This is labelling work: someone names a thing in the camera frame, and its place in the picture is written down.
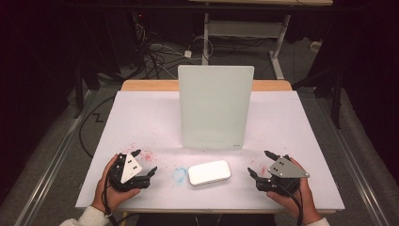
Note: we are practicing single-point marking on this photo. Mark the person's left hand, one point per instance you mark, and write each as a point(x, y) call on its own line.
point(103, 191)

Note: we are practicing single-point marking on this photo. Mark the white rounded whiteboard eraser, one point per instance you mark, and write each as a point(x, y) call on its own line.
point(209, 172)

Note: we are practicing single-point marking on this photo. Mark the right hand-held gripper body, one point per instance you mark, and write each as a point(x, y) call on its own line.
point(287, 169)

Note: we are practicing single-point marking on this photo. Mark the black stand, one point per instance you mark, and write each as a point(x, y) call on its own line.
point(337, 100)
point(79, 94)

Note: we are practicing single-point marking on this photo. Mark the white table cover sheet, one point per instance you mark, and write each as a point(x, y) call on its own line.
point(144, 125)

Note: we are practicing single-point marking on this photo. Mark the white floor socket box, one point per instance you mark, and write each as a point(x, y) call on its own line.
point(316, 45)

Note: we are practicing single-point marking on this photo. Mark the standing pale whiteboard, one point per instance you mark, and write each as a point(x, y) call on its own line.
point(216, 106)

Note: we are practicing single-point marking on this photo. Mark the white metal desk frame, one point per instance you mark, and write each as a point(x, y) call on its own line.
point(244, 28)

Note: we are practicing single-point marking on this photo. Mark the white power adapter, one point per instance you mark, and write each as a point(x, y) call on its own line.
point(188, 54)

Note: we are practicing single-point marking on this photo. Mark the wooden table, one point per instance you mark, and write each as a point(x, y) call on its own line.
point(150, 85)

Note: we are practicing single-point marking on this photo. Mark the person's right hand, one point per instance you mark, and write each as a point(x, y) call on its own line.
point(306, 201)

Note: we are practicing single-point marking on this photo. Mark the metal floor rail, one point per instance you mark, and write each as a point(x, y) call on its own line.
point(47, 175)
point(354, 163)

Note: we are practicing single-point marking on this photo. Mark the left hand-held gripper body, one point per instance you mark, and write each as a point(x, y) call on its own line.
point(130, 169)

